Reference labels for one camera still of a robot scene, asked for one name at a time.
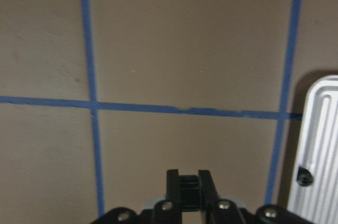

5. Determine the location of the silver ribbed metal tray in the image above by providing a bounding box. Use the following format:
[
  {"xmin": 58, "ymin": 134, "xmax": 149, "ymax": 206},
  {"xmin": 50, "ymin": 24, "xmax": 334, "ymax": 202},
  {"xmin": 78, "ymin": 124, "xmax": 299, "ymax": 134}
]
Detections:
[{"xmin": 287, "ymin": 75, "xmax": 337, "ymax": 223}]

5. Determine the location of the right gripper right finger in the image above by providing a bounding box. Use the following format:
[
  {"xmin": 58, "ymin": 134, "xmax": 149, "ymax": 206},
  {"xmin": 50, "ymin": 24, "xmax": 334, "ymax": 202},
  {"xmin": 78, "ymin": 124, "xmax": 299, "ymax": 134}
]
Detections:
[{"xmin": 198, "ymin": 170, "xmax": 246, "ymax": 223}]

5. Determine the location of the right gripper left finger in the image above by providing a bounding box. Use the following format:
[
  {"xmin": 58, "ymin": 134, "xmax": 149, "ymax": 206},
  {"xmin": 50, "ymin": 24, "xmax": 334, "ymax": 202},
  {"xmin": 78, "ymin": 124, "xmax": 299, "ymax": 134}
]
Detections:
[{"xmin": 153, "ymin": 170, "xmax": 182, "ymax": 224}]

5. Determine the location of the black bearing gear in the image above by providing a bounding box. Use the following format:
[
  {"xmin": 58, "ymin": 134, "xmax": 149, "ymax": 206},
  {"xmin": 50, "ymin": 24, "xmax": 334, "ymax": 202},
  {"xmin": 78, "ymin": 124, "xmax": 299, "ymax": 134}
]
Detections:
[
  {"xmin": 179, "ymin": 175, "xmax": 200, "ymax": 212},
  {"xmin": 296, "ymin": 166, "xmax": 314, "ymax": 187}
]

